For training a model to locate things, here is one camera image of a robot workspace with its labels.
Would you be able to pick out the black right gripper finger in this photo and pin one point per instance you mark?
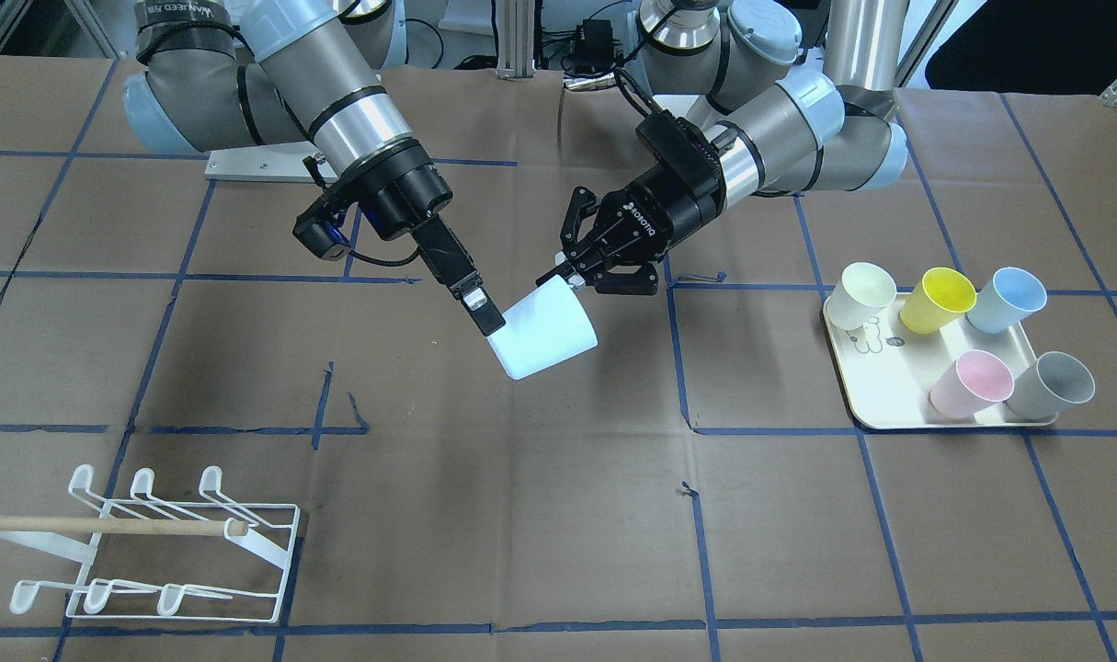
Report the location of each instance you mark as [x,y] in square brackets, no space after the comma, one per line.
[485,314]
[446,258]

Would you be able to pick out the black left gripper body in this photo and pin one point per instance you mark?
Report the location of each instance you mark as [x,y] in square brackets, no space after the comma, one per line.
[670,209]

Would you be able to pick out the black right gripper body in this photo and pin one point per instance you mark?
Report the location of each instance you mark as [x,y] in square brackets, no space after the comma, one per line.
[404,189]

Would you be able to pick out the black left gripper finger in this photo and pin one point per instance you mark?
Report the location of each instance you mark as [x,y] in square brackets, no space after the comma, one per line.
[567,272]

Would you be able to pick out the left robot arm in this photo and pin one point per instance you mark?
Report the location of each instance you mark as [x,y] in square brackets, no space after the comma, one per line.
[729,114]

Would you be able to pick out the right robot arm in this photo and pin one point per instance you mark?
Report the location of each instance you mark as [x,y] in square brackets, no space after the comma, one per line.
[289,71]

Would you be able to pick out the white plastic cup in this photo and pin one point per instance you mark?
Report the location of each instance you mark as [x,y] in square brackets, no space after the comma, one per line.
[862,291]

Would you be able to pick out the yellow plastic cup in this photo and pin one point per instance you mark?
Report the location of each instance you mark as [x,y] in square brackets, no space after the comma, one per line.
[943,295]

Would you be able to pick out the pink plastic cup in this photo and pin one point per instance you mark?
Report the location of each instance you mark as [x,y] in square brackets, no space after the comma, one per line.
[976,380]

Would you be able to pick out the light blue plastic cup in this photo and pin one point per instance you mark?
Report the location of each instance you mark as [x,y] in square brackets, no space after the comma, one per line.
[1011,295]

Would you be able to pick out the grey plastic cup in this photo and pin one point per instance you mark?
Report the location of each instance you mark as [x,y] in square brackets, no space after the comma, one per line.
[1054,383]

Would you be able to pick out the black power adapter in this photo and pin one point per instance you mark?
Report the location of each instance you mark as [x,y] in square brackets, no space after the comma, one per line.
[594,47]

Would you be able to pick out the cream plastic tray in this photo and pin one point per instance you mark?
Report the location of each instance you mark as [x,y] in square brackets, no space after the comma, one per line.
[887,371]

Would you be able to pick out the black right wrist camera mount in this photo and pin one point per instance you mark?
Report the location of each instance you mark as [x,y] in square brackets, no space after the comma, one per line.
[318,228]

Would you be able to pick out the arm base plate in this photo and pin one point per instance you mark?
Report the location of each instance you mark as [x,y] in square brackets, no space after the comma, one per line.
[283,163]

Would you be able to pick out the aluminium frame post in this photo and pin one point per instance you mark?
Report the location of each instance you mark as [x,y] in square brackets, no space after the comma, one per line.
[515,37]

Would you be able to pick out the white wire cup rack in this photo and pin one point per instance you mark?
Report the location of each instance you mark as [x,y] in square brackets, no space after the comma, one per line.
[144,557]

